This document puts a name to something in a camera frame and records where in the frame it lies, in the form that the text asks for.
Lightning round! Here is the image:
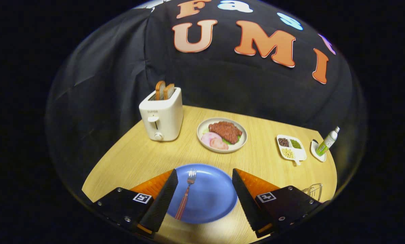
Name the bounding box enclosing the green lettuce leaf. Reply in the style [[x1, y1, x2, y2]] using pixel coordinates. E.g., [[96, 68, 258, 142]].
[[223, 134, 242, 145]]

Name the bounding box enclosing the black backdrop cloth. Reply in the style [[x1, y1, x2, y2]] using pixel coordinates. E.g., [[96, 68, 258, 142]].
[[45, 0, 367, 210]]

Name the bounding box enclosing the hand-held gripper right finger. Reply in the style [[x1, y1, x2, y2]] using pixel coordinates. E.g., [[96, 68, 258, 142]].
[[232, 168, 326, 238]]

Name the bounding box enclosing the pink ham slice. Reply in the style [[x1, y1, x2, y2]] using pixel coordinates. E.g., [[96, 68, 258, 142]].
[[210, 137, 229, 150], [201, 132, 222, 148]]

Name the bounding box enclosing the checkered handle metal fork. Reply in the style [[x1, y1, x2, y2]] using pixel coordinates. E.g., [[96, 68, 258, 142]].
[[174, 169, 197, 220]]

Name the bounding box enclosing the brown toast slice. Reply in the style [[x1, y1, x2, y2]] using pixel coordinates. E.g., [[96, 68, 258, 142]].
[[163, 83, 175, 100], [155, 81, 166, 101]]

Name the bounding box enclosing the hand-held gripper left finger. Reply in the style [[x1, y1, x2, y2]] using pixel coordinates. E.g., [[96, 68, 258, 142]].
[[92, 169, 179, 239]]

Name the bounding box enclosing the beige round food plate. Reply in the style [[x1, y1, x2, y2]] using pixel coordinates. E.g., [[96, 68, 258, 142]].
[[196, 117, 248, 154]]

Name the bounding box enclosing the silver bottle green label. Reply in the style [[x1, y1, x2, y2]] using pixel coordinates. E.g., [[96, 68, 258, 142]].
[[316, 126, 340, 157]]

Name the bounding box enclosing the white toaster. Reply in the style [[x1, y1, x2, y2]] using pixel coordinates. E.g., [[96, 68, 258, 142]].
[[139, 87, 184, 142]]

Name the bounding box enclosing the white divided dish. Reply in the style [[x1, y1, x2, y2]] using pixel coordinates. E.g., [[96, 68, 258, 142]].
[[276, 135, 307, 166]]

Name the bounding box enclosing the small white tray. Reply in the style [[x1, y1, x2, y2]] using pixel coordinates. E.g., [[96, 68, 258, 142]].
[[310, 140, 327, 162]]

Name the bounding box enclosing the brown meat steak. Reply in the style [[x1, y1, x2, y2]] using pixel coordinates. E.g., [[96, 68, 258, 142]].
[[208, 121, 243, 144]]

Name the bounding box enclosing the metal perforated basket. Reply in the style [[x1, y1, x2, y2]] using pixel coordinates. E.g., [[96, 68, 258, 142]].
[[302, 183, 323, 203]]

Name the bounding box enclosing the blue round plate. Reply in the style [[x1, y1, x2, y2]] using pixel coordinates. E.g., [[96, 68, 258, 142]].
[[166, 164, 238, 224]]

